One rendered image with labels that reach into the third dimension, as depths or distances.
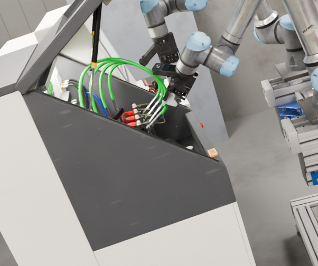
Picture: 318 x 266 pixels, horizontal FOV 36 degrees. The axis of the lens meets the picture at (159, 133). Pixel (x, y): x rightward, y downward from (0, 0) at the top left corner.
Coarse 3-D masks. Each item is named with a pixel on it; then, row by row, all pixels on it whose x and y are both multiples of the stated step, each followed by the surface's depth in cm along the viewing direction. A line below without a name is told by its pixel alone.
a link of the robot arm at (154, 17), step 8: (144, 0) 189; (152, 0) 188; (160, 0) 192; (144, 8) 190; (152, 8) 189; (160, 8) 191; (144, 16) 192; (152, 16) 190; (160, 16) 191; (152, 24) 192; (160, 24) 192
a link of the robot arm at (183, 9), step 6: (180, 0) 187; (186, 0) 184; (192, 0) 182; (198, 0) 182; (204, 0) 184; (180, 6) 188; (186, 6) 185; (192, 6) 183; (198, 6) 183; (204, 6) 185
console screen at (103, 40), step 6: (102, 36) 272; (102, 42) 252; (108, 42) 285; (108, 48) 264; (108, 54) 247; (114, 54) 274; (120, 66) 266; (120, 72) 251; (126, 72) 280; (126, 78) 259
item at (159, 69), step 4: (156, 64) 185; (160, 64) 184; (164, 64) 184; (168, 64) 184; (172, 64) 183; (152, 68) 184; (156, 68) 183; (160, 68) 183; (164, 68) 183; (168, 68) 182; (172, 68) 182; (152, 72) 185; (156, 72) 183; (160, 72) 183; (164, 72) 182; (168, 72) 181; (172, 72) 180; (176, 72) 180; (168, 76) 182; (172, 76) 182; (176, 76) 181
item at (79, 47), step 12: (48, 12) 288; (60, 12) 267; (48, 24) 234; (84, 24) 228; (36, 36) 226; (84, 36) 229; (72, 48) 230; (84, 48) 231; (84, 60) 233; (108, 72) 236
